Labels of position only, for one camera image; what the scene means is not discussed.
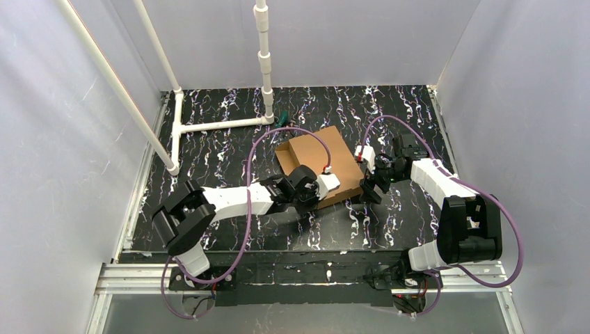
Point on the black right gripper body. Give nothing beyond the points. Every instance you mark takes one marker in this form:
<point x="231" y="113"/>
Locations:
<point x="369" y="188"/>

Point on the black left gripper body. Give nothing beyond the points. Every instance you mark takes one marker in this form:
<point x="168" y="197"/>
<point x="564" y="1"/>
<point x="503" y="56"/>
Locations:
<point x="303" y="198"/>

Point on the brown cardboard box sheet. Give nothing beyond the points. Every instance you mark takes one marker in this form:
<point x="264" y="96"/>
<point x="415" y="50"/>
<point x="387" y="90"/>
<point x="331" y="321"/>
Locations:
<point x="308" y="151"/>

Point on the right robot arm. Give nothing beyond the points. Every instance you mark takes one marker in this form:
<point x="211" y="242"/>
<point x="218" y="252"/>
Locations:
<point x="469" y="227"/>

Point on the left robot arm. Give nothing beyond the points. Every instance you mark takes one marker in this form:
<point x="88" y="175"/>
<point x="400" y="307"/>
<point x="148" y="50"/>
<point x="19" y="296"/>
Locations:
<point x="182" y="219"/>

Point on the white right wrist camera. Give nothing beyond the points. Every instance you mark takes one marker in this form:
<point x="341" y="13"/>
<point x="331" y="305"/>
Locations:
<point x="365" y="154"/>

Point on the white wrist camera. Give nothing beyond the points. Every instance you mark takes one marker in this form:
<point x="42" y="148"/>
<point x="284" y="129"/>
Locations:
<point x="327" y="181"/>
<point x="365" y="154"/>

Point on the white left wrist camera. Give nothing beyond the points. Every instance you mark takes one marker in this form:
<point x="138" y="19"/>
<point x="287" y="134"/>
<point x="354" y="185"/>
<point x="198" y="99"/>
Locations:
<point x="327" y="181"/>

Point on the green handled screwdriver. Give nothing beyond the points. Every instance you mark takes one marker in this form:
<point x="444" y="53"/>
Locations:
<point x="283" y="119"/>

